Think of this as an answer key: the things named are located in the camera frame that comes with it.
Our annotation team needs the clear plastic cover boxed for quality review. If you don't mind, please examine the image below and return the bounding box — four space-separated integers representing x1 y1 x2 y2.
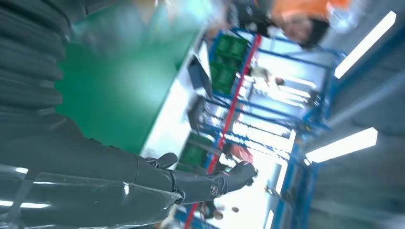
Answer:
0 164 182 229

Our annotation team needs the green table mat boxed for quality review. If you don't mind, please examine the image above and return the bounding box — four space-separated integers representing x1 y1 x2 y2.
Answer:
55 0 210 156

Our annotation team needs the white desk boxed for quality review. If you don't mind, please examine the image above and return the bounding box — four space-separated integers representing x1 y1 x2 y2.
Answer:
140 41 219 159

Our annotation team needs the green plastic crate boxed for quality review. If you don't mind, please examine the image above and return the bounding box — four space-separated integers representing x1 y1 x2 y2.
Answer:
210 33 251 95
175 133 219 173

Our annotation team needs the black handheld controller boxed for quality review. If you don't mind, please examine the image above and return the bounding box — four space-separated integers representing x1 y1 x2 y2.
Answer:
188 96 207 130

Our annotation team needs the tablet in blue folio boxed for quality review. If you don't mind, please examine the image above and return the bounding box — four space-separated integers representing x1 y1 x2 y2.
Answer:
186 53 213 99

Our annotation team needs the person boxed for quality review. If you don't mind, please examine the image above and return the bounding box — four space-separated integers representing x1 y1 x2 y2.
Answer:
251 66 286 86
226 0 331 50

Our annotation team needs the blue metal rack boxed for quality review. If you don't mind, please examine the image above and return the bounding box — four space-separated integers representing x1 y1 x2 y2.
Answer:
183 28 346 229

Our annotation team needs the ceiling light strip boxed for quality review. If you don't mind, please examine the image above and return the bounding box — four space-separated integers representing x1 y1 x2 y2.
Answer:
305 127 379 165
333 11 398 80

